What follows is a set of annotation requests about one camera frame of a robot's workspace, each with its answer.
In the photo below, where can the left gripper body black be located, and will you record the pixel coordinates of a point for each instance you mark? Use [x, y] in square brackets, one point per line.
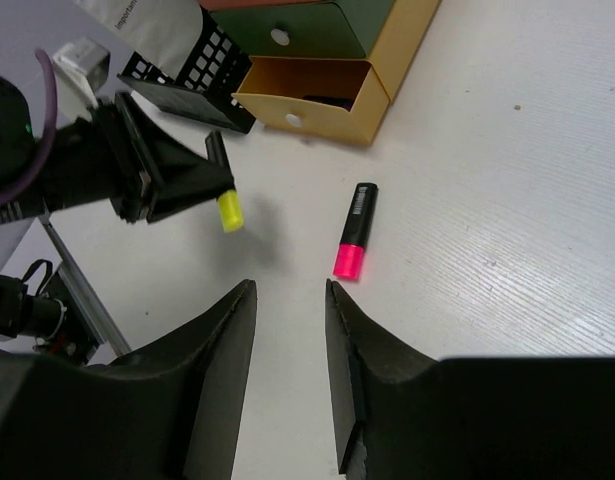
[122, 156]

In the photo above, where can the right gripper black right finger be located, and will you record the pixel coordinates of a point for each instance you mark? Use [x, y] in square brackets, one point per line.
[399, 414]

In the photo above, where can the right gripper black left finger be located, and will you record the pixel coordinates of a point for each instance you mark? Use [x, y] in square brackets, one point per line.
[169, 410]

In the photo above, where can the yellow black highlighter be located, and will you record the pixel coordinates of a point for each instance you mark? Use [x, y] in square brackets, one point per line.
[228, 203]

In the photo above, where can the pink black highlighter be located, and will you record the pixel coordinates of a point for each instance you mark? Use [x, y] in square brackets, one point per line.
[356, 232]

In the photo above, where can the yellow bottom drawer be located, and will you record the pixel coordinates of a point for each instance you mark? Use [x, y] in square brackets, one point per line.
[340, 99]

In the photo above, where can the green drawer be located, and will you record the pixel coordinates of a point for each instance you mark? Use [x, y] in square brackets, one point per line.
[305, 29]

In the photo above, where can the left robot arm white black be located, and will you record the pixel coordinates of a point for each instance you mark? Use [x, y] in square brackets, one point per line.
[18, 147]

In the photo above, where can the black mesh file organizer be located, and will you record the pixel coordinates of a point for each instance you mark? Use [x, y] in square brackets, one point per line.
[203, 89]

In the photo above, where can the white paper stack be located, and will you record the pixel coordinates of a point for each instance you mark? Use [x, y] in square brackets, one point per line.
[163, 32]

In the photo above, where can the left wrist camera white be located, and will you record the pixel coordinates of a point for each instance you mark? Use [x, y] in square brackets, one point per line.
[83, 66]

